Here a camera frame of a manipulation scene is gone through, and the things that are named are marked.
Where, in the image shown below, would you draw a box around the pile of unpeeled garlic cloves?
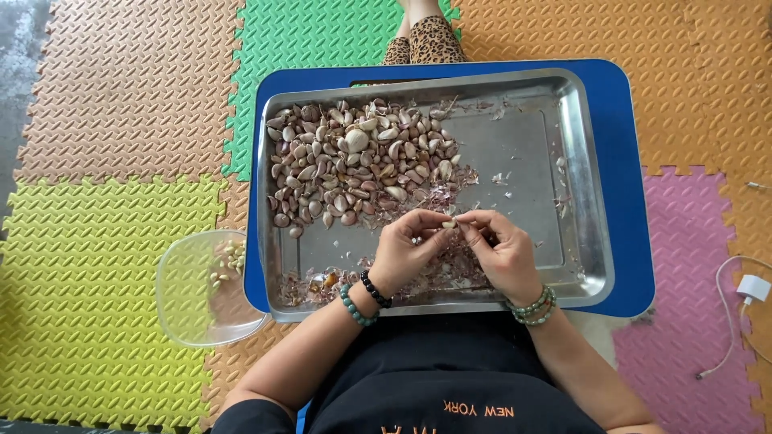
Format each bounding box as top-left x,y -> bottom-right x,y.
266,98 -> 480,240

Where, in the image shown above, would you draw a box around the peeled garlic cloves group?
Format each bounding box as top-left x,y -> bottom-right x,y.
207,239 -> 247,291

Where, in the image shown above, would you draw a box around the person's left hand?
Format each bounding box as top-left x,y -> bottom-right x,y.
368,208 -> 458,297

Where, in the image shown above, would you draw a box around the heap of garlic skins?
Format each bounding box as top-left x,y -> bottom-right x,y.
279,240 -> 491,307

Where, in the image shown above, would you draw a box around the white charger cable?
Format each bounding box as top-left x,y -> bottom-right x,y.
695,254 -> 772,381

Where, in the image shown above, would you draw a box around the blue low table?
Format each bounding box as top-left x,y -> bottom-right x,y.
244,58 -> 657,319

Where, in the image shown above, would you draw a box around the black bead bracelet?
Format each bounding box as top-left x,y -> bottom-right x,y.
360,269 -> 394,309

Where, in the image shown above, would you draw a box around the clear plastic bowl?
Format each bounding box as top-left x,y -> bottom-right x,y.
155,229 -> 273,349

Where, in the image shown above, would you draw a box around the pink foam floor mat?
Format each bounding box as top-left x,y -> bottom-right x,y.
612,165 -> 768,434

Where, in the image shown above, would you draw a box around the person's black shirt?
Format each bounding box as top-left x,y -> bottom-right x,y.
210,310 -> 610,434

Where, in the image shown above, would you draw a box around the person's right hand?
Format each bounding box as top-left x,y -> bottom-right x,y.
456,209 -> 545,301

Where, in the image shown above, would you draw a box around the white charger plug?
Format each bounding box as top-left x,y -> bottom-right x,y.
735,274 -> 772,306

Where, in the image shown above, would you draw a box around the orange foam floor mat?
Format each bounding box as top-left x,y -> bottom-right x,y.
451,0 -> 772,434

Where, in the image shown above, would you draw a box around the tan foam floor mat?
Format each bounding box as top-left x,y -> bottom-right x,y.
13,0 -> 247,184

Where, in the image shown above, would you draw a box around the steel rectangular tray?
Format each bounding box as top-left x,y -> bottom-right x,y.
256,68 -> 616,324

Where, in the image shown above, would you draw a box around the green foam floor mat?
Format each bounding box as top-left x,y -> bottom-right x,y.
221,0 -> 463,183

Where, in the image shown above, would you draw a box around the yellow-green foam floor mat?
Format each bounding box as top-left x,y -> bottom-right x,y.
0,174 -> 229,432

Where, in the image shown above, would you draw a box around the person's legs in leopard leggings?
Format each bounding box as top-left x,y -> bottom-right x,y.
381,0 -> 469,66

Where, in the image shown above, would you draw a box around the double green bead bracelet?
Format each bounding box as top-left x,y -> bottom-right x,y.
504,284 -> 558,328

